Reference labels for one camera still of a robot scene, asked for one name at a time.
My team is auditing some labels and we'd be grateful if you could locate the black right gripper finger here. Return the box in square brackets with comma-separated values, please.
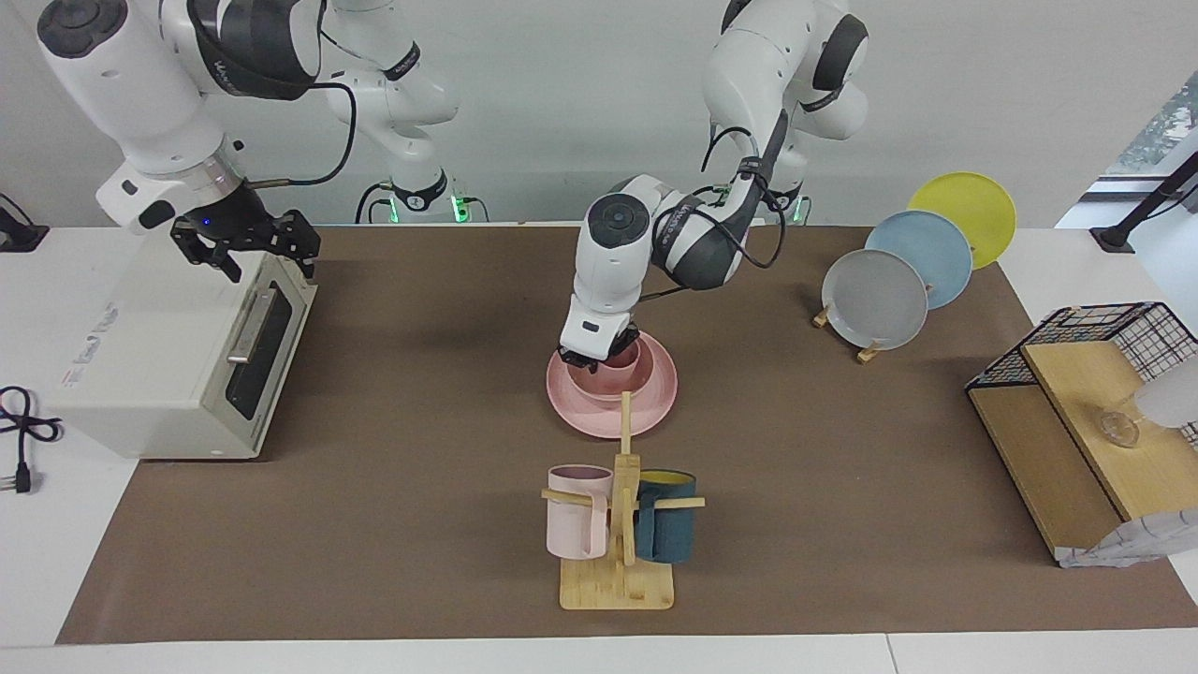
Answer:
[189, 243, 243, 285]
[278, 210, 322, 281]

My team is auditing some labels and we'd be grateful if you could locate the pink bowl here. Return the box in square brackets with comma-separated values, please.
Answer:
[565, 348, 655, 401]

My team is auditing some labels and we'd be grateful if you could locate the pink speckled plate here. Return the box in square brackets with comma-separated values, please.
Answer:
[546, 330, 679, 440]

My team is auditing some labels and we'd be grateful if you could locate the beige toaster oven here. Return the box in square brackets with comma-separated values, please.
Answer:
[47, 227, 320, 461]

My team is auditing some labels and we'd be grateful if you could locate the pale pink mug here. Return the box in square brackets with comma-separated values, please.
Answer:
[546, 464, 615, 561]

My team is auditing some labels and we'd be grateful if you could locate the dark teal mug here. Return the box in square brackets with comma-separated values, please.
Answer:
[634, 469, 699, 565]

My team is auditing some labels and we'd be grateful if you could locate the black table clamp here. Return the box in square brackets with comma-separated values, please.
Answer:
[0, 192, 50, 255]

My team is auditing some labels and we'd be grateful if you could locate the wooden mug tree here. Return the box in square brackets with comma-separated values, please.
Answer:
[541, 391, 707, 611]

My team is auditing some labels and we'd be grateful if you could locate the wooden plate rack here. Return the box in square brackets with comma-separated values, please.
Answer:
[811, 281, 937, 365]

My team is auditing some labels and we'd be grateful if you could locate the brown table mat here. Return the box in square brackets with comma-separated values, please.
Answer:
[56, 225, 1198, 647]

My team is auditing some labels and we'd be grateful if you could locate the grey plate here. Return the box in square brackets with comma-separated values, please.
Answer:
[822, 248, 930, 352]

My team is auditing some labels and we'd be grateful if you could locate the light blue plate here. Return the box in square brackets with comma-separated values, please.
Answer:
[864, 211, 975, 311]

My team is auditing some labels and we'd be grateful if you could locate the yellow plate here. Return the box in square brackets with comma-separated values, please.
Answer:
[907, 171, 1018, 271]

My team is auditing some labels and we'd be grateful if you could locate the clear glass goblet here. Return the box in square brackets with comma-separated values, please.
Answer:
[1099, 359, 1198, 449]

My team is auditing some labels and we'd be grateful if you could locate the black clamp stand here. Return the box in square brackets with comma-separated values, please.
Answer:
[1089, 148, 1198, 255]

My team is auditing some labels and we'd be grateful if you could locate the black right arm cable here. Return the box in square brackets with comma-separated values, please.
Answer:
[247, 28, 360, 189]

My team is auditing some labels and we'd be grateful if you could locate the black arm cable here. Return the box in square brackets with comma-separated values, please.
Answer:
[247, 28, 360, 189]
[641, 108, 817, 302]

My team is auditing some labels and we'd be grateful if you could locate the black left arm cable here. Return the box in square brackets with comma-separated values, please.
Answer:
[641, 108, 817, 302]

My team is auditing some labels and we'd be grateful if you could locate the black power cord with plug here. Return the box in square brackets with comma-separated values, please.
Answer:
[0, 385, 64, 495]

